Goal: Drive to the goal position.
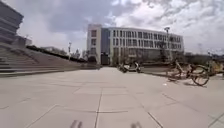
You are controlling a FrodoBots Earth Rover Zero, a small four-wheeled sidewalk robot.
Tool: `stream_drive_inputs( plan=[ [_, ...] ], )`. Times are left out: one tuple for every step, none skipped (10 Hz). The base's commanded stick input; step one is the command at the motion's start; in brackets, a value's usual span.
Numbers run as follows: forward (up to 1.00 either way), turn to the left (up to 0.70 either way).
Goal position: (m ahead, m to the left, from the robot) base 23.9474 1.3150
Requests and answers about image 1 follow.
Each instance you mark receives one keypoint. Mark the pale paved plaza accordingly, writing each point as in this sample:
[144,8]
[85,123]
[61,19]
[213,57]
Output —
[110,96]

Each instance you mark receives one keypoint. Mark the white building with many windows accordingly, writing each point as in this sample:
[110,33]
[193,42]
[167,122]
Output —
[136,41]

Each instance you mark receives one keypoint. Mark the tall lamp pole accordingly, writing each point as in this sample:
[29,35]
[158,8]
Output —
[167,46]

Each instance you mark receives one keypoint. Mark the row of trees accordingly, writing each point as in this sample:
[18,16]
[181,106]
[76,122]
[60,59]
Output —
[200,58]

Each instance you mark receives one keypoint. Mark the wide grey outdoor stairs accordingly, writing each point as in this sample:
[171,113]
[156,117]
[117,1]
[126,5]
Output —
[16,63]

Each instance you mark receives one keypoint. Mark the yellow parked bicycle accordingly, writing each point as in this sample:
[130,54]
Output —
[215,66]

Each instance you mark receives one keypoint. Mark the grey tiered building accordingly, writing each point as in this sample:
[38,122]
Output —
[8,23]

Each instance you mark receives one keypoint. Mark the grey sloped wall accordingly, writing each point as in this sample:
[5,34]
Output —
[56,60]

